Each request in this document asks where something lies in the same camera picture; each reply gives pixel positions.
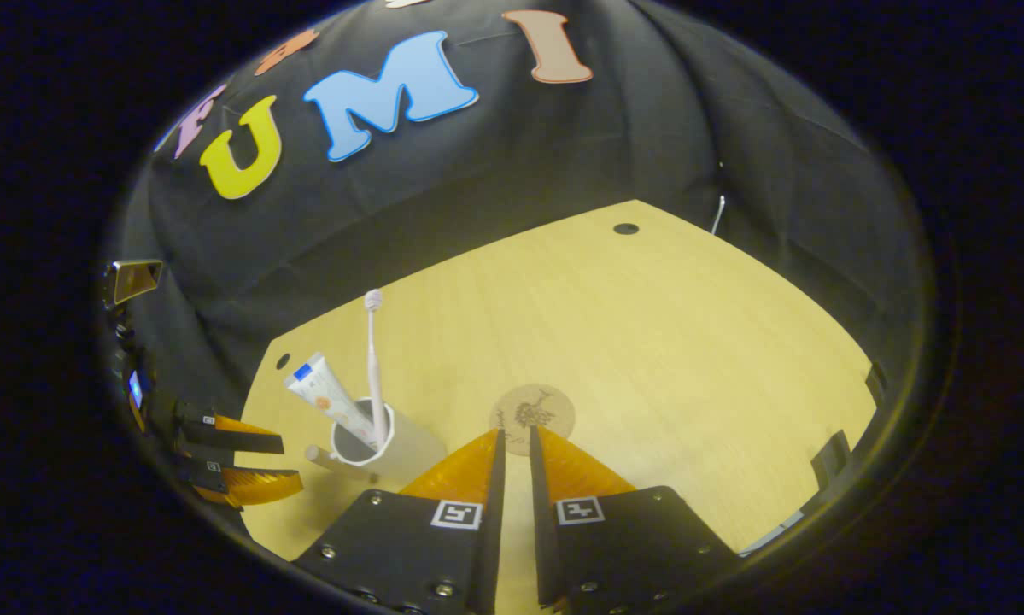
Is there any white cup with wooden handle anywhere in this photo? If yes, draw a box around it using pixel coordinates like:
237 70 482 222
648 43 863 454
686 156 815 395
305 397 449 488

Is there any wooden desktop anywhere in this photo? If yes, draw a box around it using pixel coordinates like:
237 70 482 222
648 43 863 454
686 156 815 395
237 200 878 615

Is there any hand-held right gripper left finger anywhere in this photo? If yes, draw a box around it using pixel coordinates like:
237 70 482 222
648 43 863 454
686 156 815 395
294 429 506 615

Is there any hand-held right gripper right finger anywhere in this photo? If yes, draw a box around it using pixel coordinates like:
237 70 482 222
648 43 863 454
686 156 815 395
528 425 740 615

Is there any round cork coaster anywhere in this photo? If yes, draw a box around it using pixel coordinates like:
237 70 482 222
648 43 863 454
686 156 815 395
489 384 577 457

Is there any pale pink toothbrush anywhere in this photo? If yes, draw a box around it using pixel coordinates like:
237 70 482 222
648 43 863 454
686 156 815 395
364 289 389 452

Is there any white toothpaste tube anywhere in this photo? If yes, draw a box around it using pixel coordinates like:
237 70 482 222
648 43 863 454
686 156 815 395
285 353 377 447

